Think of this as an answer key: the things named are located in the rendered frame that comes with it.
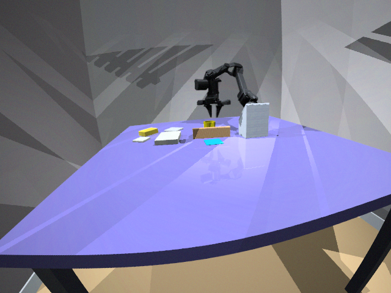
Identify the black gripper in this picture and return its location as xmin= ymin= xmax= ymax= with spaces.
xmin=197 ymin=90 xmax=230 ymax=118

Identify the yellow rectangular block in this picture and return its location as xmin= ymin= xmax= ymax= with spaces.
xmin=139 ymin=128 xmax=158 ymax=137

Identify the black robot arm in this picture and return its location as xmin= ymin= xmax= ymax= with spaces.
xmin=194 ymin=62 xmax=258 ymax=107

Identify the yellow cup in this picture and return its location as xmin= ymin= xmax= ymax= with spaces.
xmin=203 ymin=120 xmax=216 ymax=128

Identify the tan wooden plank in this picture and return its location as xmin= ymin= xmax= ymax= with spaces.
xmin=192 ymin=126 xmax=230 ymax=139

